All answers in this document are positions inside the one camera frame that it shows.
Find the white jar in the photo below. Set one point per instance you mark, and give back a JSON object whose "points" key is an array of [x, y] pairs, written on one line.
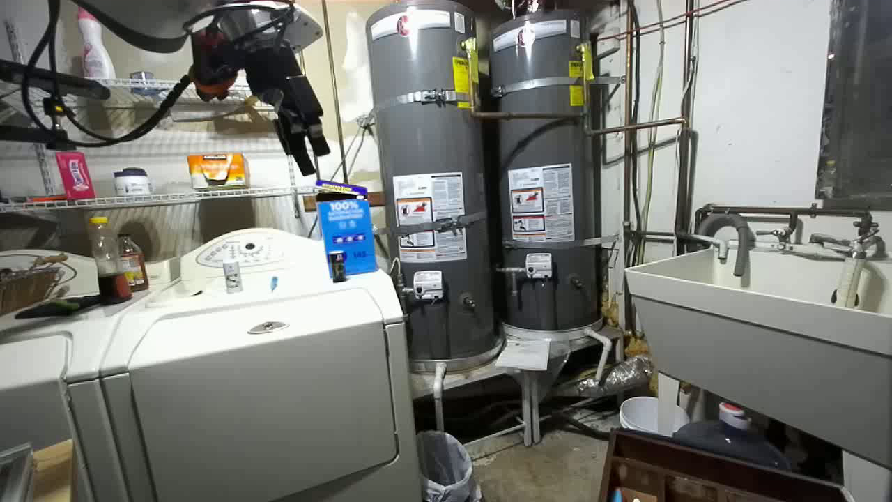
{"points": [[133, 181]]}

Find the metal sink faucet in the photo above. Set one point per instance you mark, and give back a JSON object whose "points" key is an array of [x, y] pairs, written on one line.
{"points": [[734, 223]]}

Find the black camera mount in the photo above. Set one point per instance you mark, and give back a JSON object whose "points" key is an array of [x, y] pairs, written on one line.
{"points": [[47, 79]]}

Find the pink card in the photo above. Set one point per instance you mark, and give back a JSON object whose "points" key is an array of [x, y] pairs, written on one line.
{"points": [[73, 174]]}

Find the blue cardboard box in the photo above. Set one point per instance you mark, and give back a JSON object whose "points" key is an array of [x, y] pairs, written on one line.
{"points": [[350, 231]]}

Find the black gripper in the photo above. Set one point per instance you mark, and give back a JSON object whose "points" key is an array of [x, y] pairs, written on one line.
{"points": [[284, 86]]}

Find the white water heater stand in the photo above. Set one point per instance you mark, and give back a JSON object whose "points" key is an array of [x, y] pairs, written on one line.
{"points": [[525, 353]]}

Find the gray water heater tank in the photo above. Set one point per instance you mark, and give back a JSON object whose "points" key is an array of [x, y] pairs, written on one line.
{"points": [[429, 128], [546, 128]]}

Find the white utility sink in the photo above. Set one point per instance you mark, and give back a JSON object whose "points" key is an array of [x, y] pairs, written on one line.
{"points": [[762, 372]]}

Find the wooden table board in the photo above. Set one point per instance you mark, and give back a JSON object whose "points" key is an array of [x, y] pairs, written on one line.
{"points": [[54, 472]]}

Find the yellow capped dark bottle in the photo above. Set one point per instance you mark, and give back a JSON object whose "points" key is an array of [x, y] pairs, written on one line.
{"points": [[111, 267]]}

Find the small brown bottle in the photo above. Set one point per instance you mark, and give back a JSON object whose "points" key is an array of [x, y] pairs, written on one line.
{"points": [[137, 267]]}

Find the white dryer machine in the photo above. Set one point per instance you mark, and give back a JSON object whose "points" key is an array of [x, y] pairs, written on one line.
{"points": [[31, 372]]}

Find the white washing machine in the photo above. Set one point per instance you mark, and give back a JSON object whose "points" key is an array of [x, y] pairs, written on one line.
{"points": [[261, 399]]}

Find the metal wall pipes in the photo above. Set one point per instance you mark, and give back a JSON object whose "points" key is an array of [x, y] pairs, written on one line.
{"points": [[686, 168]]}

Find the orange package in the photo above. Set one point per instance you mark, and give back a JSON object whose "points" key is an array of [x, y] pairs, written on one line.
{"points": [[219, 171]]}

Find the trash bin with bag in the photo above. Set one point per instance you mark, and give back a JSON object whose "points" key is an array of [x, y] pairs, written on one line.
{"points": [[448, 464]]}

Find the small dark can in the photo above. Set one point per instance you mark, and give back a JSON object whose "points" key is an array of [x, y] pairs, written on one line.
{"points": [[339, 265]]}

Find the dark framed window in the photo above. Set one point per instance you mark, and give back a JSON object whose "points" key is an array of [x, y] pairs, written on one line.
{"points": [[854, 102]]}

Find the white gas control valve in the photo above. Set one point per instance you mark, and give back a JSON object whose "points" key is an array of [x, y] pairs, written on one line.
{"points": [[429, 286], [540, 265]]}

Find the silver foil duct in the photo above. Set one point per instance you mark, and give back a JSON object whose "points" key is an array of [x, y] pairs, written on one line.
{"points": [[624, 378]]}

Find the white plastic bucket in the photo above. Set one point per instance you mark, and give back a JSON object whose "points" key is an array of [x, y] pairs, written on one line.
{"points": [[650, 417]]}

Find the white plastic bottle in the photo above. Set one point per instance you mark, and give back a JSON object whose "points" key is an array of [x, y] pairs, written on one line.
{"points": [[93, 51]]}

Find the wooden utensil organizer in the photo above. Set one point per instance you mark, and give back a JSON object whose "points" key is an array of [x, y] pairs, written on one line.
{"points": [[707, 475]]}

